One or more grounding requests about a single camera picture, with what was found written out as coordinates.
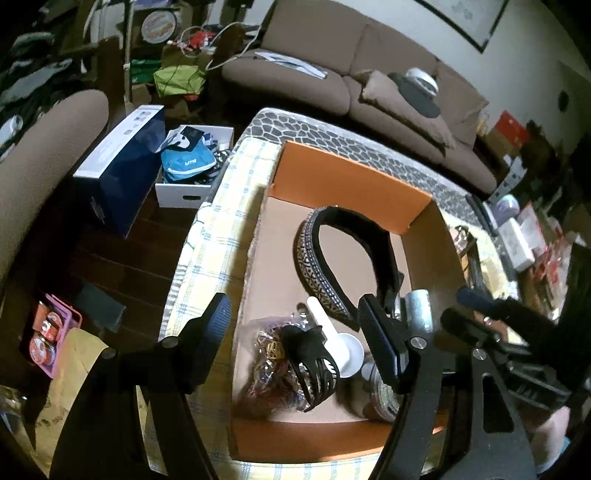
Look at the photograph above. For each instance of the brown cushion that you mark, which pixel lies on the brown cushion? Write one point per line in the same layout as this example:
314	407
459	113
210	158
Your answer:
401	115

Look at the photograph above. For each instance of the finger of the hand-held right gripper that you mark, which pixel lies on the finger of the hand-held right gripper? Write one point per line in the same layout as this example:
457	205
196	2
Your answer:
480	300
459	323

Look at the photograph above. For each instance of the brown paper envelope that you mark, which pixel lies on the brown paper envelope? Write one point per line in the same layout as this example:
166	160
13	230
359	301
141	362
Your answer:
78	369

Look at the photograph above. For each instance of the pile of red packets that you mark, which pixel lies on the pile of red packets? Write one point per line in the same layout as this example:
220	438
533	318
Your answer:
549	258

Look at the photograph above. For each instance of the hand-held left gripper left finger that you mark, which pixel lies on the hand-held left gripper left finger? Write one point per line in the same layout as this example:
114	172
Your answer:
213	333

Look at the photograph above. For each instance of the grey pebble pattern mat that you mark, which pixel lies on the grey pebble pattern mat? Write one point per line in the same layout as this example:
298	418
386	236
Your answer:
323	129

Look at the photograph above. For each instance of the orange cardboard box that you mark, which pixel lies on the orange cardboard box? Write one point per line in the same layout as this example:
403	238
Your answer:
332	170

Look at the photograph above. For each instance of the yellow plaid cloth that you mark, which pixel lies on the yellow plaid cloth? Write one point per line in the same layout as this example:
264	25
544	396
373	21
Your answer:
207	249

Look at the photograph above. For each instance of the bag of coloured rubber bands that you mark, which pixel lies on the bag of coloured rubber bands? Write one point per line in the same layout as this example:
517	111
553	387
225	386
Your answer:
267	353

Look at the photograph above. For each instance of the papers on sofa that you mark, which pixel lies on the papers on sofa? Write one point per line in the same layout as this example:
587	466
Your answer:
291	63

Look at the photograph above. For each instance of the blue cap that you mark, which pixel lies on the blue cap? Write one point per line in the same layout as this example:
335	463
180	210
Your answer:
187	161

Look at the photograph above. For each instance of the dark grey flat pad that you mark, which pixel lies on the dark grey flat pad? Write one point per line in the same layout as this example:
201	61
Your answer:
99	305

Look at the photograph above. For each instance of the pink plastic basket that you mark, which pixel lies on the pink plastic basket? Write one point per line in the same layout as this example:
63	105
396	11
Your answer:
69	323

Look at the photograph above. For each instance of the silver metal tube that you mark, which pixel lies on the silver metal tube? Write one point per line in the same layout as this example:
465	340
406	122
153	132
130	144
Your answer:
418	310

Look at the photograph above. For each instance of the white cardboard storage box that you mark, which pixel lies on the white cardboard storage box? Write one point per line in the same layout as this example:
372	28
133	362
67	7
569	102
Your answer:
184	196

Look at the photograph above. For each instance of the white silver oval device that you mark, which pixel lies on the white silver oval device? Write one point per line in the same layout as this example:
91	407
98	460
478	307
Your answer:
422	81

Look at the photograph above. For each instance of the blue and white carton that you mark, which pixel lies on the blue and white carton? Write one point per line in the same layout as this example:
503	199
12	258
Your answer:
124	175

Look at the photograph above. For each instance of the white plastic scoop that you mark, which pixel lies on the white plastic scoop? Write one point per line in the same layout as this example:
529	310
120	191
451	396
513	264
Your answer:
342	351

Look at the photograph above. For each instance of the round clear lidded container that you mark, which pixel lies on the round clear lidded container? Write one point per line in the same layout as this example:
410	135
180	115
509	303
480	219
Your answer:
379	402

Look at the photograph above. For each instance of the red box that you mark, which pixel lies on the red box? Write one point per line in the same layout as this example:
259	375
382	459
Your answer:
510	134

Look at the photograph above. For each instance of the framed wall picture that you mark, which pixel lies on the framed wall picture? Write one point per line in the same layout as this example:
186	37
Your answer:
466	18

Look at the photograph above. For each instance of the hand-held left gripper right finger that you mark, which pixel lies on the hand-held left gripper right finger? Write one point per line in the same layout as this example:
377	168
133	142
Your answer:
384	347

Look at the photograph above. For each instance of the black patterned headband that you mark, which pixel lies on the black patterned headband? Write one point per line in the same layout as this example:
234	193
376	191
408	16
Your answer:
383	244

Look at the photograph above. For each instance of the green bag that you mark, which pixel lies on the green bag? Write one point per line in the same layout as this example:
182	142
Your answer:
178	81

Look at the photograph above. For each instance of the black hair claw clip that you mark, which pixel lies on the black hair claw clip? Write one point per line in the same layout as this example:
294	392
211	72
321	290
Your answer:
304	347

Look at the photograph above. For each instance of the white tissue box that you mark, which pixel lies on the white tissue box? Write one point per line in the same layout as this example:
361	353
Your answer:
517	244

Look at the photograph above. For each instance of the brown sofa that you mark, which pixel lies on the brown sofa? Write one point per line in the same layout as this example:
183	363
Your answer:
314	41

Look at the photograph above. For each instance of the round printed tin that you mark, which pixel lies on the round printed tin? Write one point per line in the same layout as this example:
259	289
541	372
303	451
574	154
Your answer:
159	26

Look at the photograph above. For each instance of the person's right forearm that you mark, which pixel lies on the person's right forearm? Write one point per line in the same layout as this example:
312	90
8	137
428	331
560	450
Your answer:
549	434

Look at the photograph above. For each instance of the brown armchair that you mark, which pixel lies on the brown armchair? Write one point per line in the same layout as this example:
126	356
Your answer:
41	161

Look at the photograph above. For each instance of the lavender round container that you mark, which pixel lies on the lavender round container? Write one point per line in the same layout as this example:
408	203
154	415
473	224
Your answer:
507	207

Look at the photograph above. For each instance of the black round pad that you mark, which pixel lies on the black round pad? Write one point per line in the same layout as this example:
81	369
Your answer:
418	104

